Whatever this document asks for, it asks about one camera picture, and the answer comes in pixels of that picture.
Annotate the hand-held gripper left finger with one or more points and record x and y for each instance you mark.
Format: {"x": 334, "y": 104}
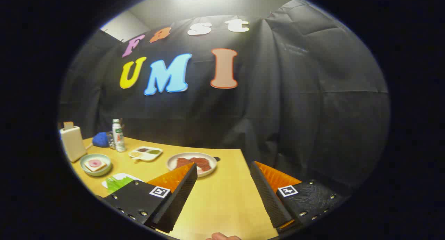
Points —
{"x": 177, "y": 201}

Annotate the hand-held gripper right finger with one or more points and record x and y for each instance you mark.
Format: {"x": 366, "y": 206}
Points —
{"x": 269, "y": 198}

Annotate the green lettuce leaf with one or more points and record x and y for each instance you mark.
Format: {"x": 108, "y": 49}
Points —
{"x": 116, "y": 184}

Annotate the toasted bread slice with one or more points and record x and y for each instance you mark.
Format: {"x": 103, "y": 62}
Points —
{"x": 68, "y": 125}

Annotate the pink ham piece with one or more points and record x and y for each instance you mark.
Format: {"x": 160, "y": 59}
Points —
{"x": 202, "y": 171}

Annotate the white round meat bowl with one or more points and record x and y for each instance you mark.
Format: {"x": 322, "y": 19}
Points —
{"x": 171, "y": 162}

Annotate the brown meat slice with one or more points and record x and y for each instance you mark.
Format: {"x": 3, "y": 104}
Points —
{"x": 182, "y": 162}
{"x": 203, "y": 162}

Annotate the white divided dish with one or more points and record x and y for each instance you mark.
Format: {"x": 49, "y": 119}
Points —
{"x": 146, "y": 156}

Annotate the pile of green beans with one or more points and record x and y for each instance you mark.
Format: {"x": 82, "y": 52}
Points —
{"x": 154, "y": 151}

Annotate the white square plate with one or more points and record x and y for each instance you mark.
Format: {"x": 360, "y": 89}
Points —
{"x": 121, "y": 175}

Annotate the pile of dark red beans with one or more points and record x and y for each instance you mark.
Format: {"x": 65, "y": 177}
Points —
{"x": 143, "y": 150}

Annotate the pile of yellow soybeans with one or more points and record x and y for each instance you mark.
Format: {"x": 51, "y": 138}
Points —
{"x": 135, "y": 154}

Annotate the white drink bottle green cap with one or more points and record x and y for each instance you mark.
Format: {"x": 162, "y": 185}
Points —
{"x": 119, "y": 139}

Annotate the black backdrop cloth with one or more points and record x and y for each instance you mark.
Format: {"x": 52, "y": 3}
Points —
{"x": 278, "y": 111}

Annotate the round pink ham slice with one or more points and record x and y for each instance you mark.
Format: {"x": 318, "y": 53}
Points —
{"x": 94, "y": 163}

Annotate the white bread slice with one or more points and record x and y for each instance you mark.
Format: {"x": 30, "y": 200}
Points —
{"x": 91, "y": 167}

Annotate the pale green round plate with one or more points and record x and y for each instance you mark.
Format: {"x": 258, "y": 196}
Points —
{"x": 87, "y": 171}

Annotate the blue oven mitt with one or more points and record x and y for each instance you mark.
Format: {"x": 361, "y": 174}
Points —
{"x": 100, "y": 139}

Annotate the cream white toaster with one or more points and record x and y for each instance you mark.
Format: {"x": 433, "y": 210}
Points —
{"x": 73, "y": 144}

